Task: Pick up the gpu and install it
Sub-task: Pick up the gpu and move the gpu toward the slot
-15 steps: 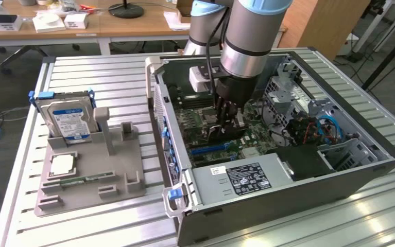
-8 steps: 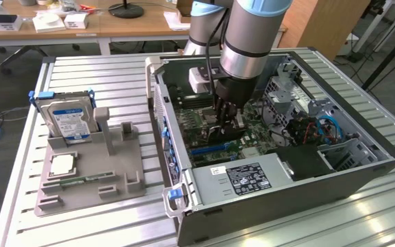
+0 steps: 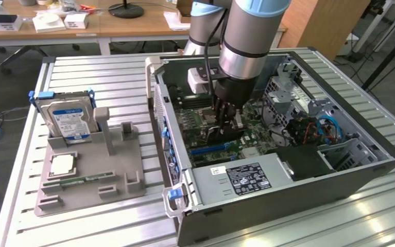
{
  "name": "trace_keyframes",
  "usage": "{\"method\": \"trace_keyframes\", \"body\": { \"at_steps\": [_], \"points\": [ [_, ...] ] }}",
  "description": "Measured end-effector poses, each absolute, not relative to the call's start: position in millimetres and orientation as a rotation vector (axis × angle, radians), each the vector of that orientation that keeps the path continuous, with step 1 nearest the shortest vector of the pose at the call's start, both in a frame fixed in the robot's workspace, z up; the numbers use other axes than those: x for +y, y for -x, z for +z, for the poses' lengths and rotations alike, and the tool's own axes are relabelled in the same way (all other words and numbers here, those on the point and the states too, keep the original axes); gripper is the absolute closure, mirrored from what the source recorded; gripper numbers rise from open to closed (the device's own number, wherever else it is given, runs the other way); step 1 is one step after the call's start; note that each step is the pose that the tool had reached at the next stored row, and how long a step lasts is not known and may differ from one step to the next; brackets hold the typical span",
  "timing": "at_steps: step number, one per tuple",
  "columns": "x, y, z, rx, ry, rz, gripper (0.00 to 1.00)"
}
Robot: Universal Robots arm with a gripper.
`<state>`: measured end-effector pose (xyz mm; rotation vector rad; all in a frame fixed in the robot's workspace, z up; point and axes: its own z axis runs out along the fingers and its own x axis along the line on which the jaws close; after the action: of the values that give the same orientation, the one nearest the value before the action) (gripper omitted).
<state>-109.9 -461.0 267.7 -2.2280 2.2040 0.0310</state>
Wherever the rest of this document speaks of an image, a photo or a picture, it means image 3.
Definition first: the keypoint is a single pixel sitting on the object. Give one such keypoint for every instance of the silver chipset heat sink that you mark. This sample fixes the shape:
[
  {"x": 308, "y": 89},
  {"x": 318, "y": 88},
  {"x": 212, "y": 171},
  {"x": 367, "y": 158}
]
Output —
[{"x": 252, "y": 152}]

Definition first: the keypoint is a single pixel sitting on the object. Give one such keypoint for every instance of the grey cup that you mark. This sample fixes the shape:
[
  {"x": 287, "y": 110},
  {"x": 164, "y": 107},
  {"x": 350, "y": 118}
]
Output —
[{"x": 28, "y": 2}]

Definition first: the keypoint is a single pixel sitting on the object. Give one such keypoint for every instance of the grey parts rack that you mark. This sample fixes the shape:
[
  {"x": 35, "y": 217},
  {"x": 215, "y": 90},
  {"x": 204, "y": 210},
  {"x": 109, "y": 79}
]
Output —
[{"x": 121, "y": 167}]

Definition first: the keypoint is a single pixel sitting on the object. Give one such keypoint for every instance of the blue case release latch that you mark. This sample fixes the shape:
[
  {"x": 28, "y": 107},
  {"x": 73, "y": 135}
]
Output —
[{"x": 173, "y": 194}]

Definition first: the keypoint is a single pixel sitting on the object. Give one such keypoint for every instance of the green motherboard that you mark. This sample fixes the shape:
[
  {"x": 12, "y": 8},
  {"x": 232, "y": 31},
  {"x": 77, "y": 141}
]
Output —
[{"x": 255, "y": 133}]

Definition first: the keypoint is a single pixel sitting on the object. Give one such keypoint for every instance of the black chair base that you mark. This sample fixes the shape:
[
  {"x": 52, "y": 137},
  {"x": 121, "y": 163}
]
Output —
[{"x": 5, "y": 69}]

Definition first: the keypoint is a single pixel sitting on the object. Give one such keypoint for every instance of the hard disk blue caddy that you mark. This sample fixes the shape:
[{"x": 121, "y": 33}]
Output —
[{"x": 69, "y": 121}]

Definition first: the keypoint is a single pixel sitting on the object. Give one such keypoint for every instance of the black lamp base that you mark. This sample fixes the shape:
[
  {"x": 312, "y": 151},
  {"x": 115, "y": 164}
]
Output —
[{"x": 127, "y": 11}]

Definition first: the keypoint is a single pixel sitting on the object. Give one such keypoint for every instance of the black power connector bundle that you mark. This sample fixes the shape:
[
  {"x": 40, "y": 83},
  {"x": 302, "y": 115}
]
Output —
[{"x": 296, "y": 128}]

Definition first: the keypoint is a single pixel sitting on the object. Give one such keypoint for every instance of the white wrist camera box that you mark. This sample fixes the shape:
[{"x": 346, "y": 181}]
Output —
[{"x": 196, "y": 82}]

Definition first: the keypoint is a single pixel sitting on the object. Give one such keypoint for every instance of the black open PC case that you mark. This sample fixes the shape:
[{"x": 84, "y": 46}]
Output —
[{"x": 285, "y": 213}]

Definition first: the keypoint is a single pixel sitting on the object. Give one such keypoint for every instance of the wooden desk white frame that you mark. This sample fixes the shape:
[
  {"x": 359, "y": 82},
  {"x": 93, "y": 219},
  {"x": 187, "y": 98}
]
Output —
[
  {"x": 152, "y": 28},
  {"x": 25, "y": 35}
]

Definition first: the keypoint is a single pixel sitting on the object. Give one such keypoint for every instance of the white box round lid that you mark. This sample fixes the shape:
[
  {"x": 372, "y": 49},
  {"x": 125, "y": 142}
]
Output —
[{"x": 47, "y": 24}]

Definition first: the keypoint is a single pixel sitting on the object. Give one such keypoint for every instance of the white box black top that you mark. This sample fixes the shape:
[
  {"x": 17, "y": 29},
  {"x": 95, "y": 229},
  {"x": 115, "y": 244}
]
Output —
[{"x": 5, "y": 25}]

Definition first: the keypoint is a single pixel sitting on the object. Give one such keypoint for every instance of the grey power supply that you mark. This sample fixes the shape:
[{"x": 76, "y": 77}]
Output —
[{"x": 211, "y": 190}]

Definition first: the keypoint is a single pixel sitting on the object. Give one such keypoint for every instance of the RAM slot white latches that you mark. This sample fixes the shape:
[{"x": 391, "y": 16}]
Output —
[
  {"x": 196, "y": 96},
  {"x": 196, "y": 102}
]

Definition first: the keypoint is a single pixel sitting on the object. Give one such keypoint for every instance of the silver disk bay bracket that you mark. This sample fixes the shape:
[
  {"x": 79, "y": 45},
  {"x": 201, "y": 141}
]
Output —
[{"x": 351, "y": 154}]

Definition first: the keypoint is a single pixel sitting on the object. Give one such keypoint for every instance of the white paper stack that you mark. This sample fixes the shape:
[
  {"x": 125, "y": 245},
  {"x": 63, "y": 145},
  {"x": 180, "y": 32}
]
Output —
[{"x": 176, "y": 23}]

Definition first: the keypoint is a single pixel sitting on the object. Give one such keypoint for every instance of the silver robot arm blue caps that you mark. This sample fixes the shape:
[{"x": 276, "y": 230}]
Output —
[{"x": 248, "y": 38}]

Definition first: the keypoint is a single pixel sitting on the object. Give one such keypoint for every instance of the black power adapter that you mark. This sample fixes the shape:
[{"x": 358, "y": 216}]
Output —
[{"x": 355, "y": 57}]

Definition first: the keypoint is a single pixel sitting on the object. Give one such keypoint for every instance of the silver CPU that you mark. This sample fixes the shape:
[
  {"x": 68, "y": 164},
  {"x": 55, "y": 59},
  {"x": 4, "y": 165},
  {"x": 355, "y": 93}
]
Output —
[{"x": 61, "y": 164}]

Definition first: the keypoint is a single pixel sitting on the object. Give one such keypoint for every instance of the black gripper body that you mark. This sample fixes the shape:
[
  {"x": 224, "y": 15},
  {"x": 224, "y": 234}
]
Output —
[{"x": 235, "y": 91}]

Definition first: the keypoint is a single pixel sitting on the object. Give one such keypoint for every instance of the silver perforated drive cage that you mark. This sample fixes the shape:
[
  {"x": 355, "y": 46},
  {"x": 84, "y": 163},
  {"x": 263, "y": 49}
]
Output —
[{"x": 280, "y": 103}]

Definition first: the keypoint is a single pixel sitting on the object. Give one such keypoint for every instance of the green RAM stick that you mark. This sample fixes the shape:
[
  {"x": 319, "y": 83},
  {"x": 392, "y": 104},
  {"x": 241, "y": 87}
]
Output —
[{"x": 76, "y": 180}]

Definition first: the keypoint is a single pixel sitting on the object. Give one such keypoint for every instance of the wooden cabinet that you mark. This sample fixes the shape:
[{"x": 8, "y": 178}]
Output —
[{"x": 320, "y": 25}]

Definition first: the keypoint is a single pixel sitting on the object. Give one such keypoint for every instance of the CPU socket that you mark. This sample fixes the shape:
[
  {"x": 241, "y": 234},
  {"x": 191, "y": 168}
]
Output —
[{"x": 205, "y": 117}]

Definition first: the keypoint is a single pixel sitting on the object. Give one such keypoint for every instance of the black expansion slot blue latch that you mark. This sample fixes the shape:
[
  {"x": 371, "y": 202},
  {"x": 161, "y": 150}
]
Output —
[{"x": 217, "y": 159}]

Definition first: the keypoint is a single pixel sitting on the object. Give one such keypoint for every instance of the black stand leg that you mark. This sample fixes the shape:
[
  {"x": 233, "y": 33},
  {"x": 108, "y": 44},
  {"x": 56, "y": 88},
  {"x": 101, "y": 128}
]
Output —
[{"x": 390, "y": 57}]

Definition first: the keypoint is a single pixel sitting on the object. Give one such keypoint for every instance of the cardboard box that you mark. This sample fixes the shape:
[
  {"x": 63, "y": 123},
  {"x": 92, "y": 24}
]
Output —
[{"x": 183, "y": 7}]

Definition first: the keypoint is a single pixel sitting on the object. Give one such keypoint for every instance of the small white box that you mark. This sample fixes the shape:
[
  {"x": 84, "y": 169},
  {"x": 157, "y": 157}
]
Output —
[{"x": 76, "y": 21}]

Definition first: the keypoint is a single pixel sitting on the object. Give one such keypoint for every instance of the grey expansion card retainer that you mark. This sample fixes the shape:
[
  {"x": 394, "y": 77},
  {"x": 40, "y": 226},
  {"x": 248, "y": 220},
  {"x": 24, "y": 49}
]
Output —
[{"x": 153, "y": 64}]

